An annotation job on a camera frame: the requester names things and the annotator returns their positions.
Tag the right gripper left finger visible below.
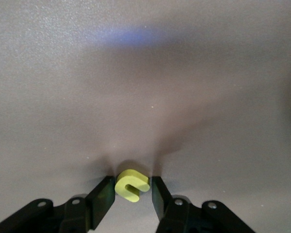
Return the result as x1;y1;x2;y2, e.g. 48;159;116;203
0;175;116;233

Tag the yellow letter c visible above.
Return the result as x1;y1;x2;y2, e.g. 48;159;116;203
114;169;150;202

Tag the brown table cover sheet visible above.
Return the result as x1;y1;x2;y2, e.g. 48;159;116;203
0;0;291;233

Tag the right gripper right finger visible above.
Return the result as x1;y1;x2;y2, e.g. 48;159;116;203
151;176;258;233

